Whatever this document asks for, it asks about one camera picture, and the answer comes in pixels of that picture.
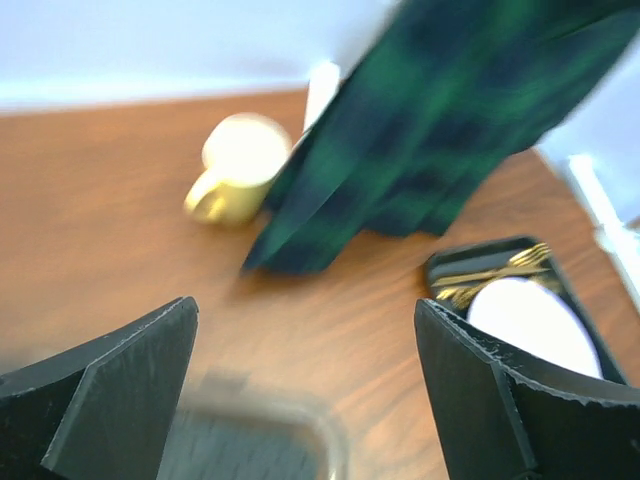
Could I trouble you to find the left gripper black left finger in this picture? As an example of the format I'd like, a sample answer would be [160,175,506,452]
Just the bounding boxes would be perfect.
[1,297,198,479]

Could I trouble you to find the clear plastic storage bin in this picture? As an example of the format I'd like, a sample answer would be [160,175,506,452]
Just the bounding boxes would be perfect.
[157,374,350,479]

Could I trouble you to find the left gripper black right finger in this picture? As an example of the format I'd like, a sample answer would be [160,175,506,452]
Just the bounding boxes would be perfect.
[414,299,639,479]

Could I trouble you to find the yellow mug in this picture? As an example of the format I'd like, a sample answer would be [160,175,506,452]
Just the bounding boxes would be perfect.
[184,113,293,225]

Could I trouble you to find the gold cutlery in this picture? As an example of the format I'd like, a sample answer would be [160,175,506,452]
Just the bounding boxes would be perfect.
[434,243,551,309]

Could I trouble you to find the green plaid pleated skirt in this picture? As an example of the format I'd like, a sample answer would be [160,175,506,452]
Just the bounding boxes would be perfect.
[243,0,639,274]

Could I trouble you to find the black rectangular tray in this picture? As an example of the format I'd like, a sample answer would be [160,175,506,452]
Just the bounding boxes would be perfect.
[424,236,627,384]

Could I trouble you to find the lavender round plate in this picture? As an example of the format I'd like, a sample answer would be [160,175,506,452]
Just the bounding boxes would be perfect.
[467,277,603,379]

